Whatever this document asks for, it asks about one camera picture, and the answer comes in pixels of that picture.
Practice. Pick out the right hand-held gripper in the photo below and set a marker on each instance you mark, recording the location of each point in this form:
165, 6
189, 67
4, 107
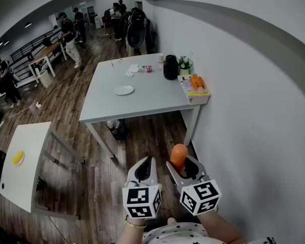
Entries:
200, 194

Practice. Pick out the white cup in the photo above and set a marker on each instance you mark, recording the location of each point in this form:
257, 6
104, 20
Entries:
160, 58

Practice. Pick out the white plate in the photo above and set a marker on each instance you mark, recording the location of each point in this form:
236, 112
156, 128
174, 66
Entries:
123, 90

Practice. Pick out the wooden desk white legs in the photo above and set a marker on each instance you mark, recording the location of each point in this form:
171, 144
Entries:
47, 50

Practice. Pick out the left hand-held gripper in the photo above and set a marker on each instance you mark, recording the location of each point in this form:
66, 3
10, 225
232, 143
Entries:
139, 199

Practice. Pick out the person's left forearm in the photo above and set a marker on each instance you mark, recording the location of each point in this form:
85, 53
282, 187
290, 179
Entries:
129, 234

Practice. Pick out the clear bottle red label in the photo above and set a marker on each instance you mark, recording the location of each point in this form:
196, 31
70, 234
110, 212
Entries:
149, 68

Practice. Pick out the white power strip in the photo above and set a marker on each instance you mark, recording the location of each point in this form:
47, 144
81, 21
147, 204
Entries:
38, 105

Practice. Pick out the orange carrot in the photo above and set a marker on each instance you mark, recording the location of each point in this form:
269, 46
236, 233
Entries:
178, 154

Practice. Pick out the folded white tissue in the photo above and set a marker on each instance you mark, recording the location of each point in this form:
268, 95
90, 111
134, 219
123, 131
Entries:
134, 68

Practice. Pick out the white waste bin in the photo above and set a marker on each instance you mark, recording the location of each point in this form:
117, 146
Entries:
45, 79

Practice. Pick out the person's right forearm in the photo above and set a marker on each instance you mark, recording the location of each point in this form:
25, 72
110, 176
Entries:
218, 227

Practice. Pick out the grey table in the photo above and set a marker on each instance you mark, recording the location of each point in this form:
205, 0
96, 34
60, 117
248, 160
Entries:
142, 103

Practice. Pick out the yellow fruit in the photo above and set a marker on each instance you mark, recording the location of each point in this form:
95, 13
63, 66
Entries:
17, 157

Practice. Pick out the thin-framed glasses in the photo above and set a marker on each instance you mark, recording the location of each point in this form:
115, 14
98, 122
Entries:
112, 63

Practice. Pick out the white table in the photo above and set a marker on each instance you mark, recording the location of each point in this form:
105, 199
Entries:
25, 177

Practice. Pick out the orange rubber glove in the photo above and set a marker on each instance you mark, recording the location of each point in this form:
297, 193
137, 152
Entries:
201, 81
194, 83

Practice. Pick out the black mesh waste bin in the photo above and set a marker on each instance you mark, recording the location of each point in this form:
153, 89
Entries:
118, 129

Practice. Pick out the white star-print shirt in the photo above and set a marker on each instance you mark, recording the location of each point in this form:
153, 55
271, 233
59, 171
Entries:
178, 234

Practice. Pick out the yellow-edged magazine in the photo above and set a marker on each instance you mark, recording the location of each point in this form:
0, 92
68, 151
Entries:
186, 85

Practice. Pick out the potted plant white flowers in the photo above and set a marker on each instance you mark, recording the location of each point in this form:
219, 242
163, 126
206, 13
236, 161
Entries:
185, 63

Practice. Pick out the black railing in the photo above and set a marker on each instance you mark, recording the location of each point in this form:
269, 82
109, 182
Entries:
28, 48

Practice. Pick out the crumpled white tissue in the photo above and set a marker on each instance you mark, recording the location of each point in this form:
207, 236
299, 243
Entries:
129, 73

